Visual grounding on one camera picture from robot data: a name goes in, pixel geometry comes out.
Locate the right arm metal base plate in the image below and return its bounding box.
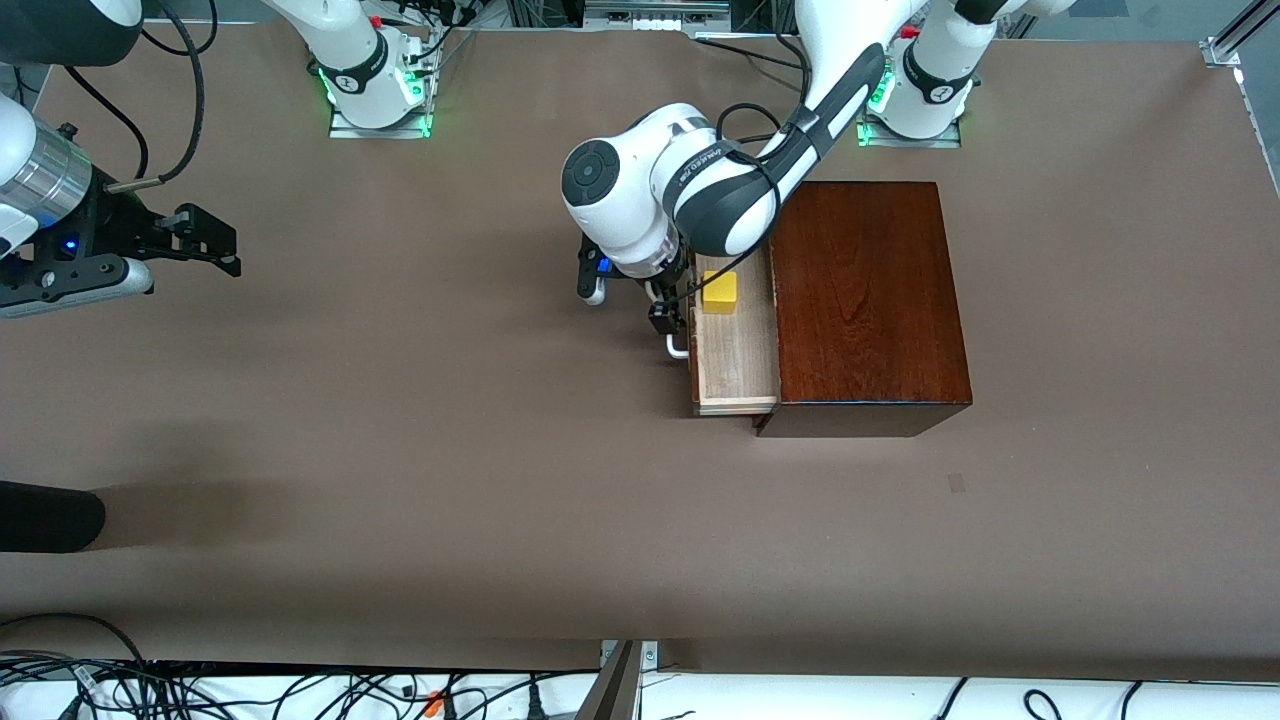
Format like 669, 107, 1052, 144
328, 30, 433, 139

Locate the aluminium frame rail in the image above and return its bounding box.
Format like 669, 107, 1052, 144
1200, 0, 1280, 69

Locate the black cable on table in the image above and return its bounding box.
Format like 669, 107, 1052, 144
695, 36, 806, 73

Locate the dark brown wooden cabinet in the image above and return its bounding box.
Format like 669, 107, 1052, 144
755, 180, 973, 439

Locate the black cylindrical object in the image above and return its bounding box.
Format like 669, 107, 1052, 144
0, 480, 107, 554

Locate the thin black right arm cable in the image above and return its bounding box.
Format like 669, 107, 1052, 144
62, 65, 151, 183

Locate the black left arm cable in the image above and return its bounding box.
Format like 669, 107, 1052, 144
712, 100, 801, 301

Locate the grey power strip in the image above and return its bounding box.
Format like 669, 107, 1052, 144
583, 0, 731, 33

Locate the aluminium profile beam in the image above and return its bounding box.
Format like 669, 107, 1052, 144
575, 640, 643, 720

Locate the looped black right arm cable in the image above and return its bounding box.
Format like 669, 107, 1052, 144
138, 0, 222, 57

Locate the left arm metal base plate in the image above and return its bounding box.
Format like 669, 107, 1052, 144
855, 100, 963, 149

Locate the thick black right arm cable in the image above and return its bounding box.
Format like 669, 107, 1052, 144
103, 0, 208, 193

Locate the arched black cable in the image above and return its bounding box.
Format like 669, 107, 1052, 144
0, 613, 149, 663

